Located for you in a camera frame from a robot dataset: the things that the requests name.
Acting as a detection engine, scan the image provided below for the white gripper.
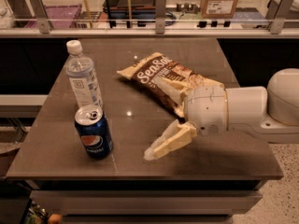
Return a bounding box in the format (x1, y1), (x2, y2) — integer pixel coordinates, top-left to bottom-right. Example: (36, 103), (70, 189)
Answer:
(144, 77), (228, 161)

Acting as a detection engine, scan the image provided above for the blue pepsi can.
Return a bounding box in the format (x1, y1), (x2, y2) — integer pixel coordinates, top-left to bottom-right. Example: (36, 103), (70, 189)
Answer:
(75, 105), (113, 160)

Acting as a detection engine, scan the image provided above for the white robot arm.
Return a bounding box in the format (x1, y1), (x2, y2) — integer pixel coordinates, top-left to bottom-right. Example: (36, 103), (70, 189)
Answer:
(144, 68), (299, 161)

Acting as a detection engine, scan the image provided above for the brown sea salt chips bag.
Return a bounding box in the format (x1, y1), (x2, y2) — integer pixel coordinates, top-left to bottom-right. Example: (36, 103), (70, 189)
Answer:
(118, 52), (224, 119)

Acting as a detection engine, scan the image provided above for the brown table with drawers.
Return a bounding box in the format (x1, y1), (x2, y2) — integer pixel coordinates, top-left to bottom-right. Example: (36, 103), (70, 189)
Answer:
(6, 36), (284, 224)

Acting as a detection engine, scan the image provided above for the clear plastic water bottle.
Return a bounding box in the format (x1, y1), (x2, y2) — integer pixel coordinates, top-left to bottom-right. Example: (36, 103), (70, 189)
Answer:
(65, 40), (103, 107)

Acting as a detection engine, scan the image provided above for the cardboard box with label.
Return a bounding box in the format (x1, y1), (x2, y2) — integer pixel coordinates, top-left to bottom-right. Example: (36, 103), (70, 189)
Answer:
(200, 0), (238, 19)

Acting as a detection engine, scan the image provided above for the purple plastic crate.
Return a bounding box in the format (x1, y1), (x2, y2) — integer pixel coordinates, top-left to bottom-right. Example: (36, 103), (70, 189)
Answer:
(24, 3), (84, 29)

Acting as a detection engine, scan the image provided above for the metal railing post centre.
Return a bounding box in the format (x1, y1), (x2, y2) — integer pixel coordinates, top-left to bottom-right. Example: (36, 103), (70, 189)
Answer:
(155, 0), (166, 35)

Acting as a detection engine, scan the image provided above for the metal railing post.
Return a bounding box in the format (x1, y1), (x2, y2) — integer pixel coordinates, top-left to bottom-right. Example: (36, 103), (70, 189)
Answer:
(266, 0), (294, 35)
(29, 0), (52, 34)
(155, 0), (166, 35)

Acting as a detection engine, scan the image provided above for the metal railing post right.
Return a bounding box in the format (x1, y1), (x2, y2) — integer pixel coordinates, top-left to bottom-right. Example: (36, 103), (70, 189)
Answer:
(266, 0), (294, 35)

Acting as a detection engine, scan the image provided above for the metal railing post left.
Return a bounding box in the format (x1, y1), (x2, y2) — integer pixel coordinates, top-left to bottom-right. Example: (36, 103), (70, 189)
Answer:
(29, 0), (52, 34)

